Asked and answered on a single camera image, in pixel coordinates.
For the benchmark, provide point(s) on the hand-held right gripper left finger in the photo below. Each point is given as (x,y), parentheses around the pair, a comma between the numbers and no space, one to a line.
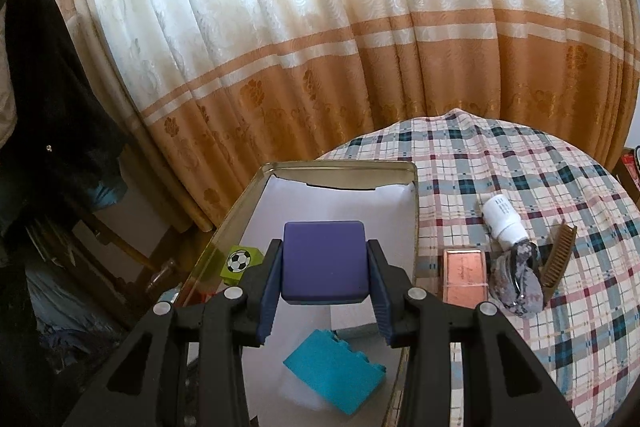
(267,294)

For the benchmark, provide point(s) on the cardboard box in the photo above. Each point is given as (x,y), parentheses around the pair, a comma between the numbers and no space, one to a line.
(631,167)

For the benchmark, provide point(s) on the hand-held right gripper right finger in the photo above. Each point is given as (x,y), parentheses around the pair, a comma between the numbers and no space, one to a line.
(382,302)

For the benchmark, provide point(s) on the white paper liner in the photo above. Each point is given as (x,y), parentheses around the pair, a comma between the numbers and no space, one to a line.
(340,207)

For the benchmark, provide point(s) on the gold metal tin tray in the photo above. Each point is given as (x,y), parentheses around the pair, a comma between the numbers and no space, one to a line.
(235,224)

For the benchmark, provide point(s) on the beige cloth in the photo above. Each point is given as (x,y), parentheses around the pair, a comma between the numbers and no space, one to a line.
(5,107)

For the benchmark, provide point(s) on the teal building block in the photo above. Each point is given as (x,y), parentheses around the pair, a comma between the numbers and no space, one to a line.
(330,367)

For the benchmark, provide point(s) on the dark clothing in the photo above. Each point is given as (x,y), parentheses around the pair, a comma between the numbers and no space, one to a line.
(50,107)

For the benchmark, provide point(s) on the cream and orange curtain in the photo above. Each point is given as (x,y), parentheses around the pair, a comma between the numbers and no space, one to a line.
(300,7)

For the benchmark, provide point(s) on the purple box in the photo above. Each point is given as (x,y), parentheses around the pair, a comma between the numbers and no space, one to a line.
(325,262)

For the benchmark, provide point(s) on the green soccer ball cube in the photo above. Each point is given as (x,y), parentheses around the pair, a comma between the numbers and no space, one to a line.
(239,262)

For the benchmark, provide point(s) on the white pill bottle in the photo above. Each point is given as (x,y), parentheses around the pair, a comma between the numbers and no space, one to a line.
(502,219)

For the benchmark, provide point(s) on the pink box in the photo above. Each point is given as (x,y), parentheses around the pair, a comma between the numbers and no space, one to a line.
(465,274)

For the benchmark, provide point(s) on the blue cloth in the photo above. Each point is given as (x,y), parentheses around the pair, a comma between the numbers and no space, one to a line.
(105,196)

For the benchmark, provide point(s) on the grey patterned pouch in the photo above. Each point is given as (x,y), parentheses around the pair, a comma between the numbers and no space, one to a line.
(515,277)

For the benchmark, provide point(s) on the brown comb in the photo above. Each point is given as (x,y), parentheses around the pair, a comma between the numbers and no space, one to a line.
(557,257)

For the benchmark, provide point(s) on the plaid tablecloth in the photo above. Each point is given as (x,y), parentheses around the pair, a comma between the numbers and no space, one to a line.
(500,157)

